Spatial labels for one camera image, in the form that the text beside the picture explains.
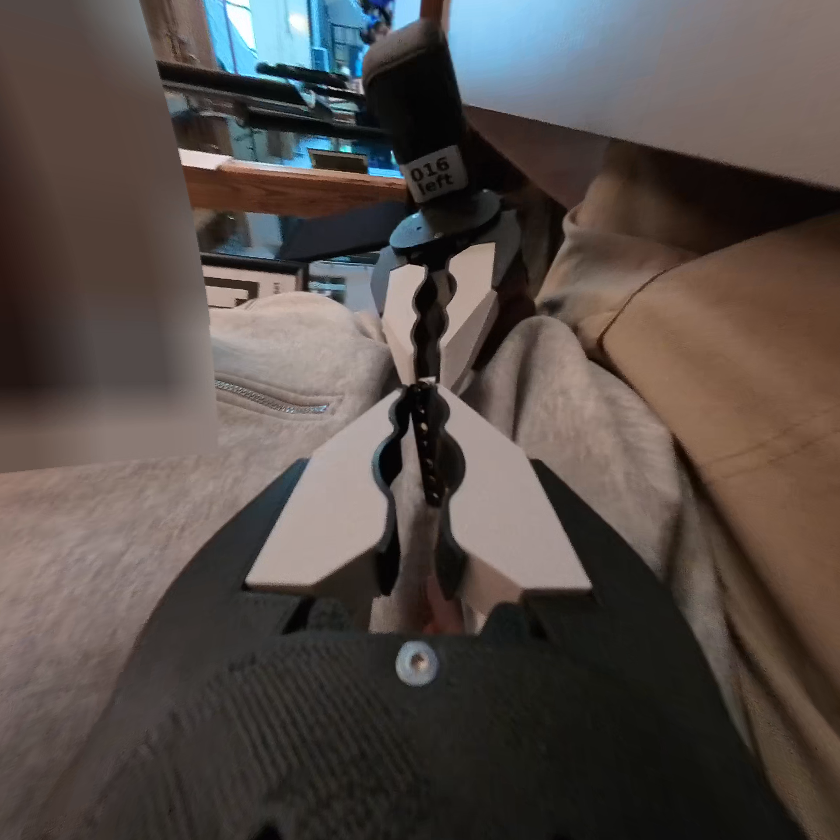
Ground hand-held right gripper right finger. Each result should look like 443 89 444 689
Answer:
433 385 593 629

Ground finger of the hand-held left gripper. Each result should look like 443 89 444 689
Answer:
381 264 435 385
430 241 501 396

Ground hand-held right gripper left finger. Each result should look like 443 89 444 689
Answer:
244 386 407 632

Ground black lego beam with holes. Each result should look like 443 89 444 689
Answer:
409 384 445 510

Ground person's right hand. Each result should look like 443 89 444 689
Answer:
420 577 469 635

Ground small framed board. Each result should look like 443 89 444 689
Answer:
307 147 368 175

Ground black tripod stand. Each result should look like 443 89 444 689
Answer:
157 59 395 142

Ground framed marker sign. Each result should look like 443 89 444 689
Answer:
200 252 309 315

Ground wooden railing beam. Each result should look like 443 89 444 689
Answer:
180 161 411 219

